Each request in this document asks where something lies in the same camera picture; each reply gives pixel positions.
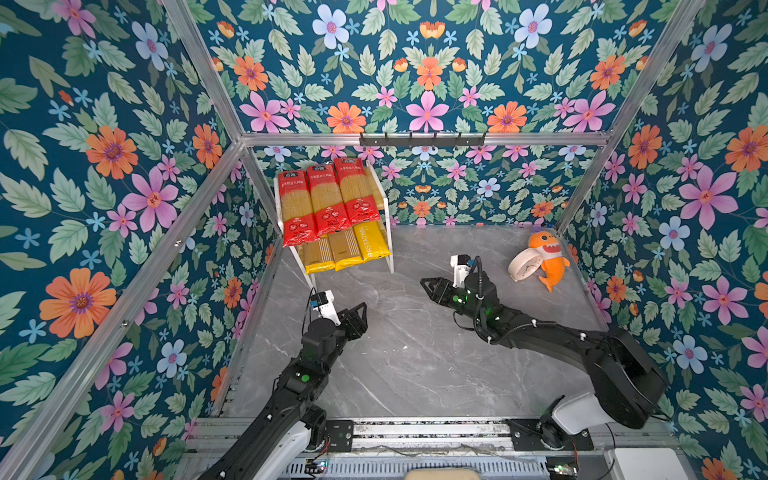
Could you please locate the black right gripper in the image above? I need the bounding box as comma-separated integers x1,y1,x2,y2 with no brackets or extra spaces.
421,277,486,328

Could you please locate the yellow pasta bag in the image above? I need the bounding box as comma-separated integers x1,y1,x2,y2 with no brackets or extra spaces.
328,229,363,271
353,221,391,263
302,236,335,275

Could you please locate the red spaghetti bag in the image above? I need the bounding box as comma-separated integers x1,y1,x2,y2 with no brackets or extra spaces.
278,170,318,246
306,164,351,236
333,157,380,225

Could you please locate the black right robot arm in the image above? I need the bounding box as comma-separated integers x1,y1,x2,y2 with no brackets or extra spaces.
420,255,668,450

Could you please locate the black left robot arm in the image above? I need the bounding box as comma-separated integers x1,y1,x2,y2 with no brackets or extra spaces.
200,302,368,480

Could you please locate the white metal wooden shelf rack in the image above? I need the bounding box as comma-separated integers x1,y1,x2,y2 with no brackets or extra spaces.
273,157,394,287

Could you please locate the white tape roll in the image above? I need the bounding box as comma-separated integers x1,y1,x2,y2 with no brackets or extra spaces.
507,248,544,282

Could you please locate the orange shark plush toy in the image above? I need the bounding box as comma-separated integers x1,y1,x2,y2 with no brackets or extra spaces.
529,231,570,293

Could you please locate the white box bottom right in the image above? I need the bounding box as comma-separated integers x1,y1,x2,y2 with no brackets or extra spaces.
607,448,689,480

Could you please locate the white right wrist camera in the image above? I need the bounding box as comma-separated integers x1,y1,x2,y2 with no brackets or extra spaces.
450,254,474,289

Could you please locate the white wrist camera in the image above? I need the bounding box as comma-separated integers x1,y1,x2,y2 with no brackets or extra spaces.
310,290,341,326
450,254,474,289

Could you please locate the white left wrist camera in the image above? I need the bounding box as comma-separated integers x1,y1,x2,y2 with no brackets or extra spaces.
310,290,341,326

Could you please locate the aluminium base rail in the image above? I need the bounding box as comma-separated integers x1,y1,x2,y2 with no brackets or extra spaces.
173,413,697,480

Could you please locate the black hook rail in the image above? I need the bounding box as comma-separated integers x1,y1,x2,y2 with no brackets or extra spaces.
358,132,486,149

